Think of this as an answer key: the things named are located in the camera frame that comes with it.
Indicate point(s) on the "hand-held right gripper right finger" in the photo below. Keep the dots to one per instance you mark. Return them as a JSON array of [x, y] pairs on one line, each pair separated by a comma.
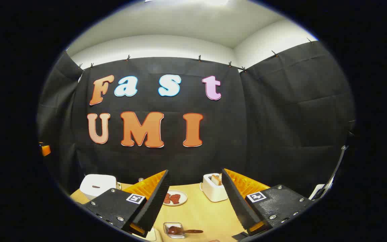
[[237, 201]]

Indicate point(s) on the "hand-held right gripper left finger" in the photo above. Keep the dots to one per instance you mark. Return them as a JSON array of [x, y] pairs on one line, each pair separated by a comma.
[[155, 208]]

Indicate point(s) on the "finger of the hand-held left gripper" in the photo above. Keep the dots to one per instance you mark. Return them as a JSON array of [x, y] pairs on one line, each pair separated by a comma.
[[46, 150]]

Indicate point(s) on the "cream container of rice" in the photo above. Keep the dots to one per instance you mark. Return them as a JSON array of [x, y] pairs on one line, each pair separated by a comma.
[[153, 235]]

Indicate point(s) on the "dark wooden spoon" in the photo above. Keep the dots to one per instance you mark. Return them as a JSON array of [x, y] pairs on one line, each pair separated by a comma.
[[193, 231]]

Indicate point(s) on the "white rice cooker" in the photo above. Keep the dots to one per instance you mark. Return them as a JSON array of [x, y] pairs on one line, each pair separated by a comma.
[[96, 183]]

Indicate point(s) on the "red meat piece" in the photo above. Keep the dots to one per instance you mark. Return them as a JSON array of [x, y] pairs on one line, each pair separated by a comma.
[[167, 198], [175, 198]]

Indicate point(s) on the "white toaster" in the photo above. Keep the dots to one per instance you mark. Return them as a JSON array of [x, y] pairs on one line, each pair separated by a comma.
[[212, 192]]

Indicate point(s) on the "white round plate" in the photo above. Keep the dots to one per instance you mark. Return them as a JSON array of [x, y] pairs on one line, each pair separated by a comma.
[[181, 201]]

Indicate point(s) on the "toasted bread slice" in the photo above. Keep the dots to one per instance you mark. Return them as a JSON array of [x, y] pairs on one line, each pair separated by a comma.
[[216, 179]]

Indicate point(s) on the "black backdrop cloth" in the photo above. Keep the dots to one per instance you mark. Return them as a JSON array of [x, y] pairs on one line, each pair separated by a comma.
[[281, 117]]

